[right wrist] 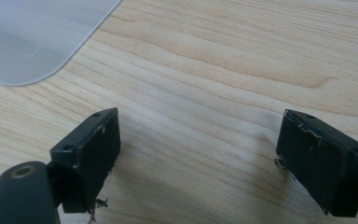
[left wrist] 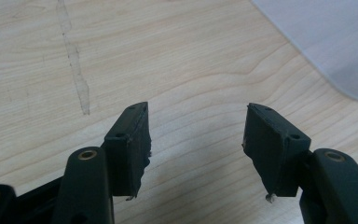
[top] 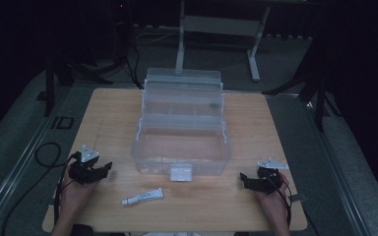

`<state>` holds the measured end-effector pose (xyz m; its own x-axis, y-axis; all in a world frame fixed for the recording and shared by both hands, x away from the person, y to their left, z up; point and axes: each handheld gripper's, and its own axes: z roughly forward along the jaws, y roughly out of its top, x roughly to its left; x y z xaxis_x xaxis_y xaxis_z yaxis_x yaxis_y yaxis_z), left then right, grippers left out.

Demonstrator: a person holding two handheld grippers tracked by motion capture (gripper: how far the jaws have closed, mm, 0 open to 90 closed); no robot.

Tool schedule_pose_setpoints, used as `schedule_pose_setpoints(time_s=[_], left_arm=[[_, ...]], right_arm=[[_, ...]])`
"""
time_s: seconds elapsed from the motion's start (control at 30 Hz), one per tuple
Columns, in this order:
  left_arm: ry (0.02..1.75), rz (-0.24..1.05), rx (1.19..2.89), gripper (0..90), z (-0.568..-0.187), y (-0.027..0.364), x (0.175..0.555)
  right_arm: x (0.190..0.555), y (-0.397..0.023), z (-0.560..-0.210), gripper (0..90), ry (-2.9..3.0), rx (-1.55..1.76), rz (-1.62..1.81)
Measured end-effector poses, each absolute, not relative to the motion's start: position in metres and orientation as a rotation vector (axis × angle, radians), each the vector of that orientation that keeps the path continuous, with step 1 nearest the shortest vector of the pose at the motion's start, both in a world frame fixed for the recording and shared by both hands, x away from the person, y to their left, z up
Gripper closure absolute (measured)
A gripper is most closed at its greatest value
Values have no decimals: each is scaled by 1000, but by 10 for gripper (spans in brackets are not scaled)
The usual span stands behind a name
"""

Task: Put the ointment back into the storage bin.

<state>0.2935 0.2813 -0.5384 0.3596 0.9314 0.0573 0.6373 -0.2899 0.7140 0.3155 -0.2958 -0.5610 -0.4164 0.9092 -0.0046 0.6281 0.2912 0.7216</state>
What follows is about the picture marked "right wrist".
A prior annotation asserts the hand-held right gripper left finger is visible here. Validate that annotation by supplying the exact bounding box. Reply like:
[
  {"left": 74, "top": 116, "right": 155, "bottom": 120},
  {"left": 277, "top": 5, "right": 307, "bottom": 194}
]
[{"left": 49, "top": 106, "right": 122, "bottom": 222}]

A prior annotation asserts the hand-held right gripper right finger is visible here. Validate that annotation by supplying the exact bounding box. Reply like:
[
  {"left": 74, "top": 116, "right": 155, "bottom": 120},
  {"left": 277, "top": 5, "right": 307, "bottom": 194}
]
[{"left": 274, "top": 108, "right": 358, "bottom": 217}]

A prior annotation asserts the grey translucent plastic mat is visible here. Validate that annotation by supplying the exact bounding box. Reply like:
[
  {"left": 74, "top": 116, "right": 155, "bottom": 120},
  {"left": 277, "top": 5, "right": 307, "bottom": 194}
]
[{"left": 0, "top": 0, "right": 123, "bottom": 87}]

